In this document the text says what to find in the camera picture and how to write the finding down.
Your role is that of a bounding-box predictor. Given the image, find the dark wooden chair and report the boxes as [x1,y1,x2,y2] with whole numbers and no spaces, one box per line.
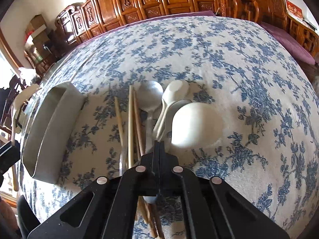
[1,75,27,135]

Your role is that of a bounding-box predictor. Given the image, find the wooden chopstick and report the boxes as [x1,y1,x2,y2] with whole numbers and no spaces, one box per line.
[133,90,164,238]
[128,85,134,168]
[114,97,149,224]

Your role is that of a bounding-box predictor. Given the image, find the carved wooden armchair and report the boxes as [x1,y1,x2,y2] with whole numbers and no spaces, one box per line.
[257,0,318,57]

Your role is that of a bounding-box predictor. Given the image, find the carved wooden sofa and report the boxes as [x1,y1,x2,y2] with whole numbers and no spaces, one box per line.
[55,0,260,53]

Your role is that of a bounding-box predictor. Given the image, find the rectangular metal tray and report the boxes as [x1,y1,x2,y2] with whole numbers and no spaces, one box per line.
[22,82,85,184]

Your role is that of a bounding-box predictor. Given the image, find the stacked cardboard boxes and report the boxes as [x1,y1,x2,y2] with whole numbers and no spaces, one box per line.
[24,14,56,66]

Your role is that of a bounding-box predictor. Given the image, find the blue floral tablecloth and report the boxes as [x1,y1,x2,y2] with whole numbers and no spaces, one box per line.
[20,16,318,238]

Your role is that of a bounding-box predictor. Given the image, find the metal spoon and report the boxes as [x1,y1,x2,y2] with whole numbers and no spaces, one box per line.
[137,80,163,153]

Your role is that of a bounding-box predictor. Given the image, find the purple armchair cushion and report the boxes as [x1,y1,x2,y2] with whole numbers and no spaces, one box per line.
[260,22,315,65]

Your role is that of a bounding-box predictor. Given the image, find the red box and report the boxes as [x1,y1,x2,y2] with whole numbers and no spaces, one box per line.
[285,0,303,22]

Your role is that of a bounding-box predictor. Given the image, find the small white ceramic spoon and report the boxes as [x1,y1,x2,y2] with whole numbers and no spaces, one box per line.
[153,80,189,140]

